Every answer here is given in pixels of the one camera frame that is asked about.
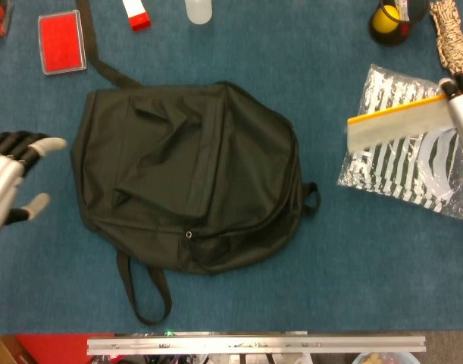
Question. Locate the light blue bowl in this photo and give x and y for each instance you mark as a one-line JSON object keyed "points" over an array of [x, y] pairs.
{"points": [[386, 358]]}

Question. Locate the black fabric backpack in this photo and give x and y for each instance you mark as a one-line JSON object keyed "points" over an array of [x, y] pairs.
{"points": [[178, 170]]}

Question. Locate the red ink pad clear case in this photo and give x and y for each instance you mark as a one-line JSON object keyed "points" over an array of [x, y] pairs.
{"points": [[61, 41]]}

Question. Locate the cardboard box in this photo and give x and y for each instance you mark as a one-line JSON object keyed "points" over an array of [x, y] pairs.
{"points": [[2, 350]]}

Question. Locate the small red white box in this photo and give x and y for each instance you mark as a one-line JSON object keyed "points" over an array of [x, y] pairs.
{"points": [[137, 17]]}

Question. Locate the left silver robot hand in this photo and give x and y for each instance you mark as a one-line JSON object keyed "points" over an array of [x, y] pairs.
{"points": [[2, 178]]}

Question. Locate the white yellow Lexicon book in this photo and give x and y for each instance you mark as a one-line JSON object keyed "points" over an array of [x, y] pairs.
{"points": [[398, 125]]}

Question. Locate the black mesh pen holder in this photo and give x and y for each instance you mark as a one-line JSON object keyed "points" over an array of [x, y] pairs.
{"points": [[382, 38]]}

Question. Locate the translucent plastic squeeze bottle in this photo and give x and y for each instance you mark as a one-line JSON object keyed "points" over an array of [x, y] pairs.
{"points": [[198, 11]]}

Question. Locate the striped shirt in plastic bag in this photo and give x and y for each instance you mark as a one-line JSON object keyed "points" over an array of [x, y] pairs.
{"points": [[401, 174]]}

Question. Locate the aluminium profile rail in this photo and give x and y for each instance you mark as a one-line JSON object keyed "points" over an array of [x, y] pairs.
{"points": [[254, 345]]}

